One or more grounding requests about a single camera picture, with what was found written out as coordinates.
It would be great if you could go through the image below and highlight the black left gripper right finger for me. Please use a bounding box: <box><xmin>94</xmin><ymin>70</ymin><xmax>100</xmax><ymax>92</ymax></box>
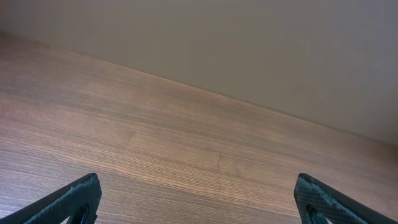
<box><xmin>294</xmin><ymin>173</ymin><xmax>397</xmax><ymax>224</ymax></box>

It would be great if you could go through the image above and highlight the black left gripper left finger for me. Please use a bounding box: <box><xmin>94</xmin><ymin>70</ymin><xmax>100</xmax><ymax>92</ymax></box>
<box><xmin>1</xmin><ymin>173</ymin><xmax>102</xmax><ymax>224</ymax></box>

